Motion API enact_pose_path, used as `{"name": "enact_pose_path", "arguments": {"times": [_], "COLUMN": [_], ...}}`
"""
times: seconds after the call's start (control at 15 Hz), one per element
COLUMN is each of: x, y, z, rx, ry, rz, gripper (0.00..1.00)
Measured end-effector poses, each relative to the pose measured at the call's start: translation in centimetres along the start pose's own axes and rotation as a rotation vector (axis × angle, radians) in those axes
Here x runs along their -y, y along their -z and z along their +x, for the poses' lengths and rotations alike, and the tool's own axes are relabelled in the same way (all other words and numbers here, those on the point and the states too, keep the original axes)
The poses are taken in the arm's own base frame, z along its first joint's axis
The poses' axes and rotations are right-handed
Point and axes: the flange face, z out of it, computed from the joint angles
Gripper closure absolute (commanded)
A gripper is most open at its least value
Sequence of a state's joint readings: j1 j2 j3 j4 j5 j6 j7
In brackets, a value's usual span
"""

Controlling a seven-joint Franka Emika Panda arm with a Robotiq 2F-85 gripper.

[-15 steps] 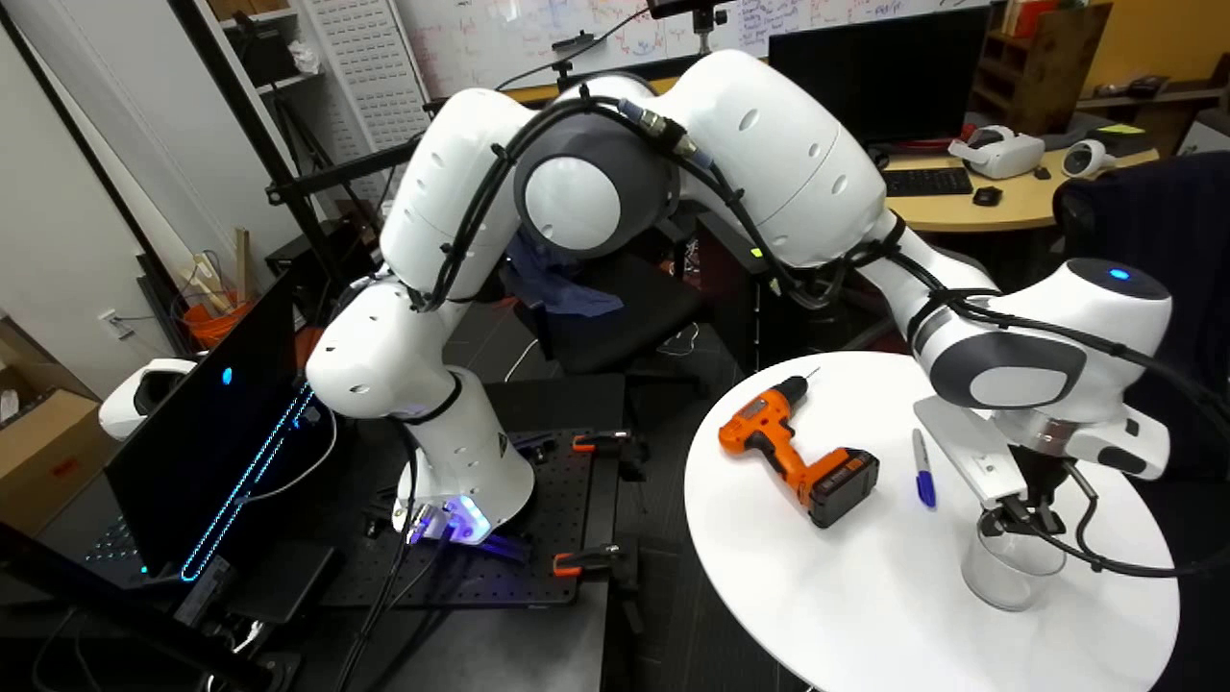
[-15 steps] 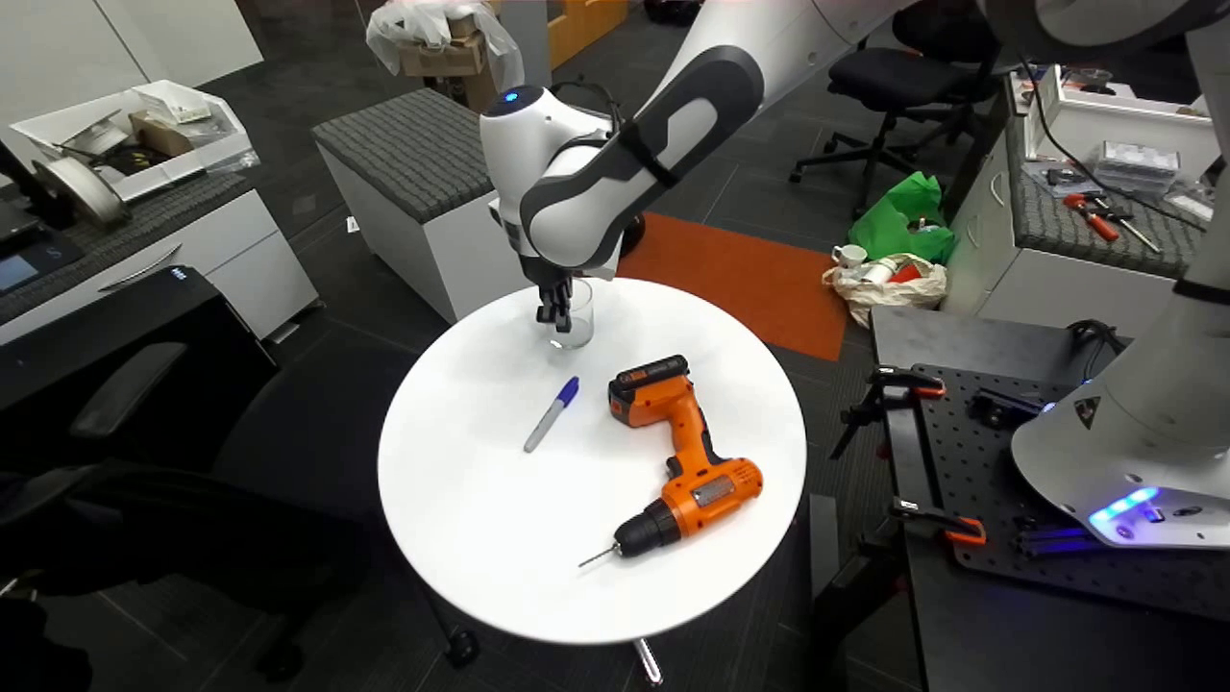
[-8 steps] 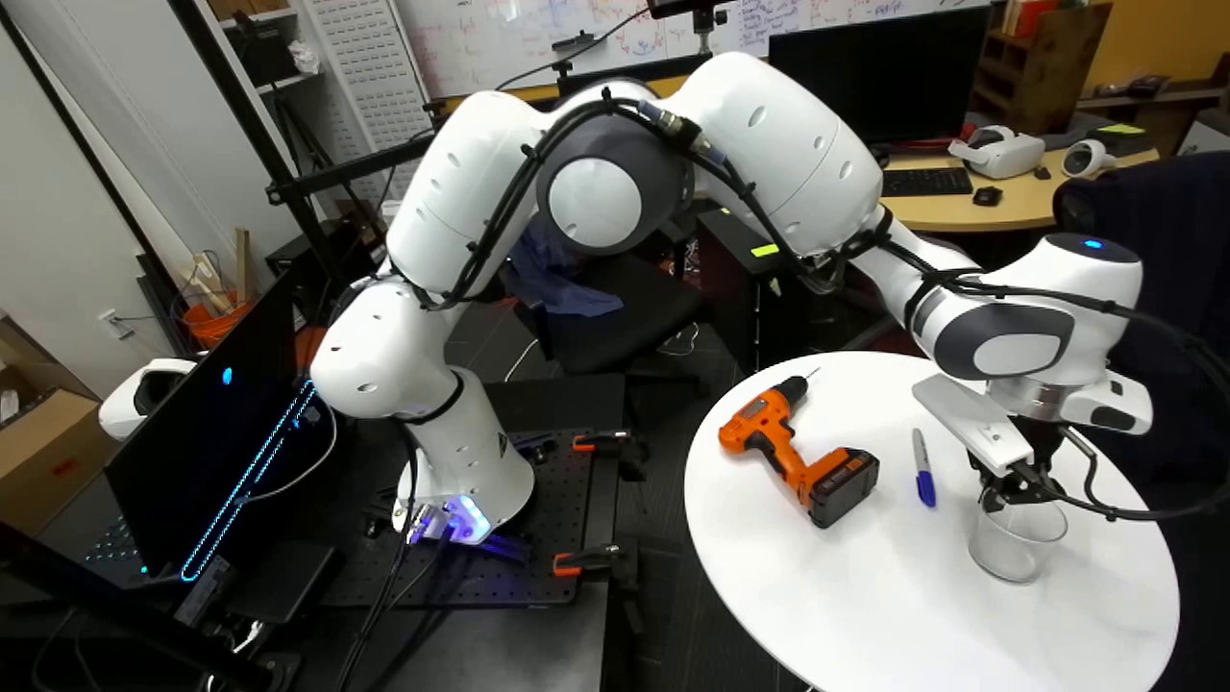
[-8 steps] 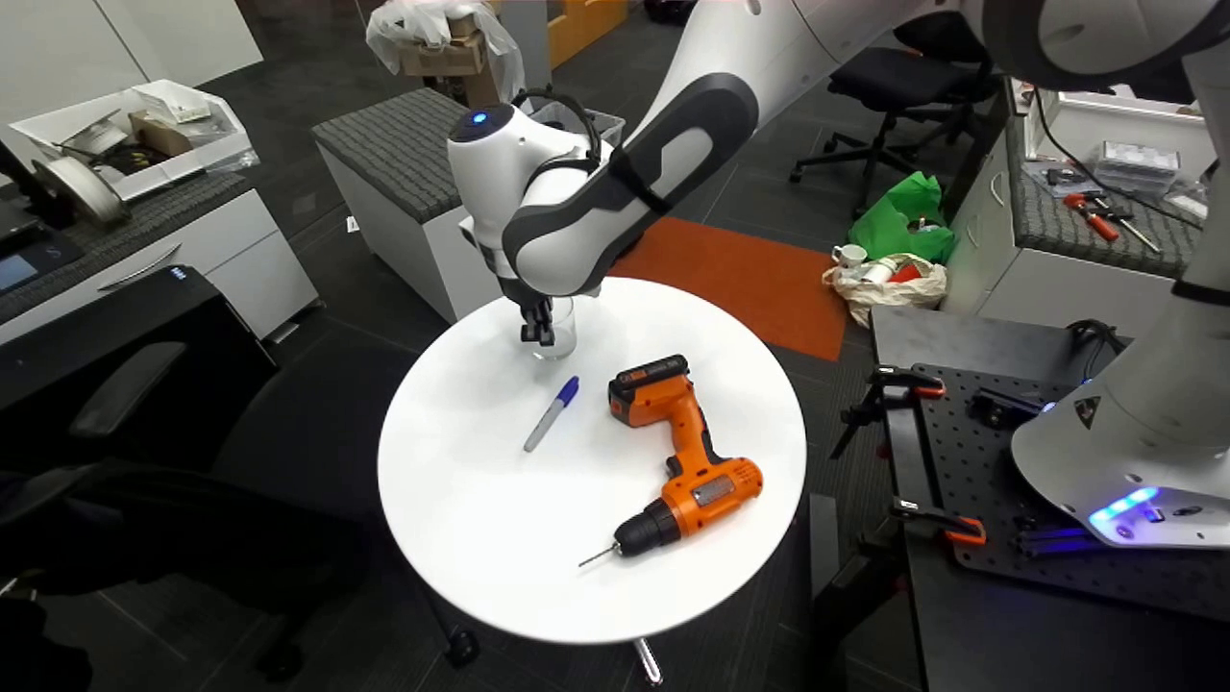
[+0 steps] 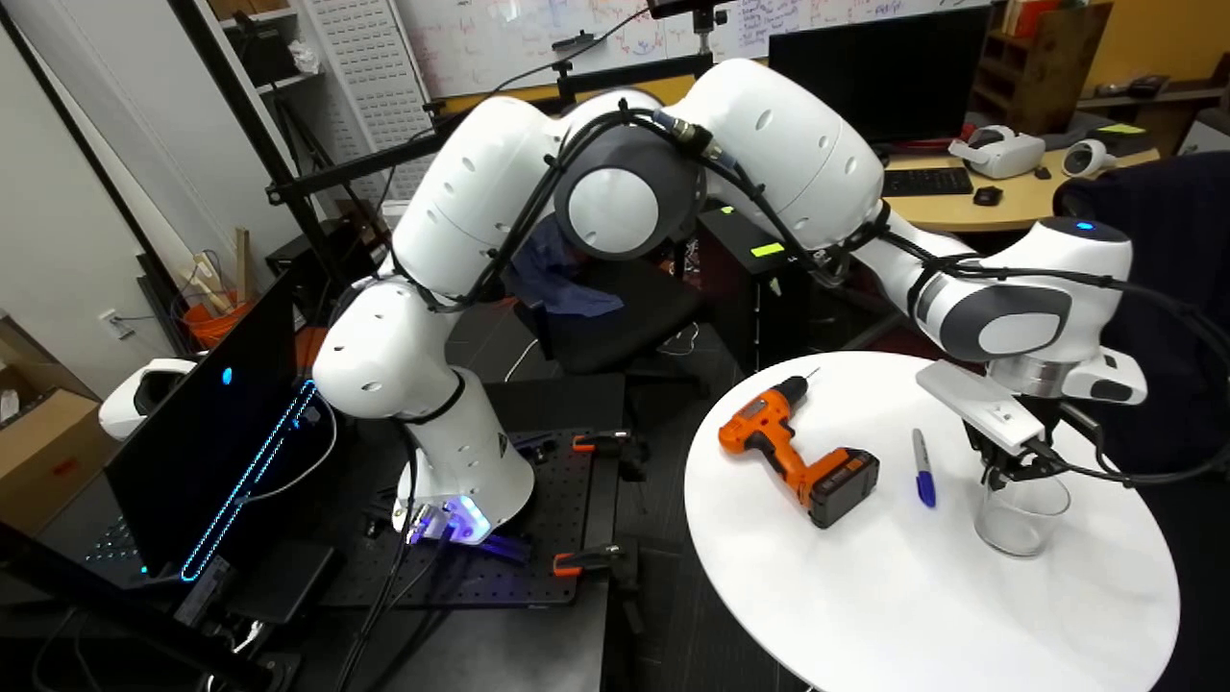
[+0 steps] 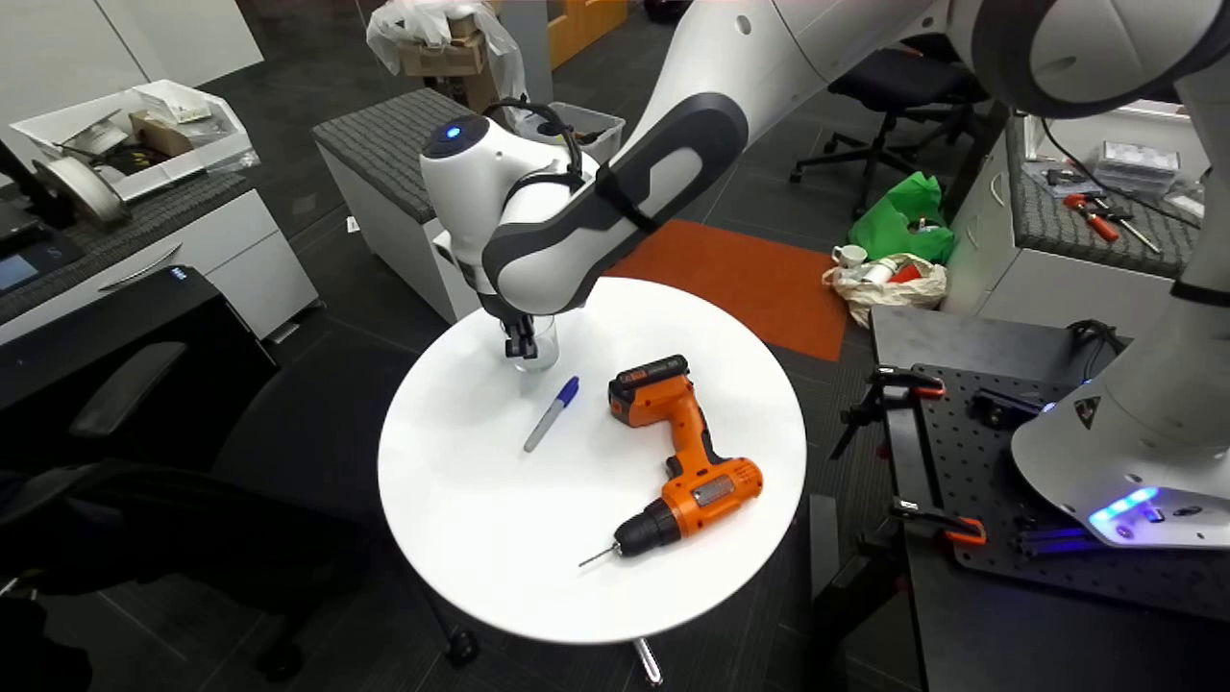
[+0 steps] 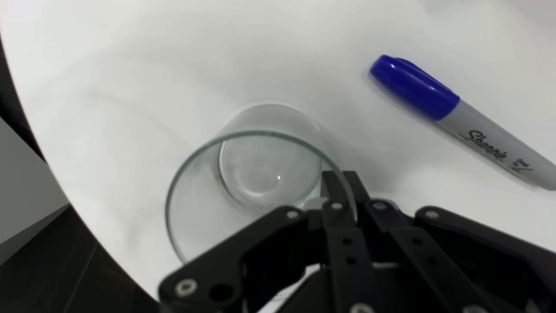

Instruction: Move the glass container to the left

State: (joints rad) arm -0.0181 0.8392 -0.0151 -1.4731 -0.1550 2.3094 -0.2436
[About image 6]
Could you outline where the blue marker pen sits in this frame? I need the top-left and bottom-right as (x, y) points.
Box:
(523, 376), (580, 455)

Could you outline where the orange black clamp rear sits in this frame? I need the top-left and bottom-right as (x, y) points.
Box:
(830, 364), (945, 456)

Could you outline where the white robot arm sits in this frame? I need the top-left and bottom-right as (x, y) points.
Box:
(423, 0), (1230, 550)

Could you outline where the orange cordless drill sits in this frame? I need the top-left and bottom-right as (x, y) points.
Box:
(603, 355), (764, 558)

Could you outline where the orange black clamp front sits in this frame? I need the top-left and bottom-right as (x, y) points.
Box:
(894, 495), (990, 550)

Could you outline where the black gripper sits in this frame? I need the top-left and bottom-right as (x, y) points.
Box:
(480, 291), (540, 358)

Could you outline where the round white table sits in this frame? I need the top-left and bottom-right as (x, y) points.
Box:
(376, 278), (807, 646)

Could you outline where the red handled screwdriver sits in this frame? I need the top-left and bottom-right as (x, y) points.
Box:
(1067, 191), (1118, 242)

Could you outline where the dark office chair foreground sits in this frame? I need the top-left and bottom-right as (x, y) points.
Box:
(0, 265), (412, 681)

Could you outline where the white tray with clutter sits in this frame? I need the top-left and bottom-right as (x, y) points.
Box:
(17, 82), (254, 199)

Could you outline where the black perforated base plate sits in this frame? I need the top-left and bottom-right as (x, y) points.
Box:
(918, 364), (1230, 624)

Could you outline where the orange black clamp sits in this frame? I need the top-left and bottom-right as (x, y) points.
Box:
(830, 364), (945, 456)
(894, 495), (990, 550)

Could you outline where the clear glass container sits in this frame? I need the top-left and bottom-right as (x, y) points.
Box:
(509, 315), (559, 373)

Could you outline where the orange floor mat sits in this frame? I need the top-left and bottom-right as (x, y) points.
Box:
(613, 221), (846, 360)

